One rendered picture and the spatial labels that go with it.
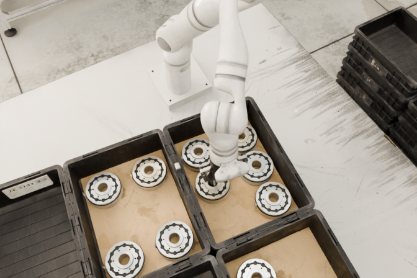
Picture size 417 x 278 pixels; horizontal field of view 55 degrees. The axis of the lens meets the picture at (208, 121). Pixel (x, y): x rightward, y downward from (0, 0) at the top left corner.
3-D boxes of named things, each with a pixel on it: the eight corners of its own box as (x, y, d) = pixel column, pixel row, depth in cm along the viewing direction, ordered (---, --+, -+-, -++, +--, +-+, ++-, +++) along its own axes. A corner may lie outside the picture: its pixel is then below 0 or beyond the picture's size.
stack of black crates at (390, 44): (330, 86, 225) (353, 27, 187) (372, 66, 233) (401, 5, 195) (380, 140, 206) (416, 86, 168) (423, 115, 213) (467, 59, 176)
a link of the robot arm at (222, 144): (200, 152, 99) (235, 158, 98) (197, 118, 86) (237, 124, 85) (205, 129, 103) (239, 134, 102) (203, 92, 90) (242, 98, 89)
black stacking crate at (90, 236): (74, 180, 124) (62, 163, 115) (164, 146, 130) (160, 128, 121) (107, 309, 104) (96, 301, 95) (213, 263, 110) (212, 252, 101)
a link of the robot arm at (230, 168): (217, 184, 100) (216, 173, 95) (202, 147, 106) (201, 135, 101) (251, 172, 102) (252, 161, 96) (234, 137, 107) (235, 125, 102)
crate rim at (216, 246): (161, 130, 122) (161, 126, 120) (251, 98, 128) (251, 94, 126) (213, 254, 102) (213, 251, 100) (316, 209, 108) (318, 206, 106)
